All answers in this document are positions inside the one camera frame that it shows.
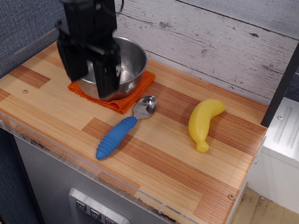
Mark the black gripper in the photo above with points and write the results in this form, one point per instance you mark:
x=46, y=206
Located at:
x=89, y=25

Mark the blue handled metal spoon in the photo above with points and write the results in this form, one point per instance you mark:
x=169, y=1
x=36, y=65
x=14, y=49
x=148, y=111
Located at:
x=143, y=109

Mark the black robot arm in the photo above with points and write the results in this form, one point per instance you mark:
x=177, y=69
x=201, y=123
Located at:
x=86, y=36

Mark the steel bowl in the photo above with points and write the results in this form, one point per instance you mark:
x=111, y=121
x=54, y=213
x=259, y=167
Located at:
x=133, y=64

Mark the orange cloth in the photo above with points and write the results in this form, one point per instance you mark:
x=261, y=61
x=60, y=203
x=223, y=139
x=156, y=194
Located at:
x=120, y=105

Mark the yellow toy banana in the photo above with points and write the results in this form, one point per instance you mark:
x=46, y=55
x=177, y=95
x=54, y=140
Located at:
x=199, y=122

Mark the silver toy fridge cabinet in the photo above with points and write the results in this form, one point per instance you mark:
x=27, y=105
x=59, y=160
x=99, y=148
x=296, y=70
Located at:
x=52, y=176

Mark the silver dispenser button panel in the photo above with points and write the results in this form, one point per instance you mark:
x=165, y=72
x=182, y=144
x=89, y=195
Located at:
x=87, y=210

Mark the white toy sink counter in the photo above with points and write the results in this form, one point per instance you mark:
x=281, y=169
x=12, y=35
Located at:
x=275, y=173

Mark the black right vertical post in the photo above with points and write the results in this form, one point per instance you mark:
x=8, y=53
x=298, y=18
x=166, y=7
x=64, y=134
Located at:
x=282, y=88

